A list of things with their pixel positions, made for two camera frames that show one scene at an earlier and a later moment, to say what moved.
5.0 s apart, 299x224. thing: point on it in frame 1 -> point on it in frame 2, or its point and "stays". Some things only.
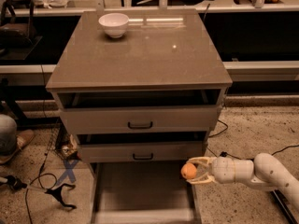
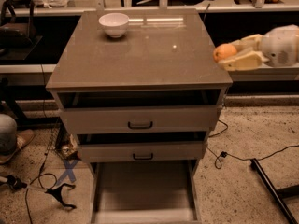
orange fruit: [189, 171] -> [224, 50]
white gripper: [222, 170] -> [277, 47]
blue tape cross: [68, 172] stays
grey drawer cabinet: [140, 91] stays
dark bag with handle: [13, 34] stays
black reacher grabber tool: [16, 185] stays
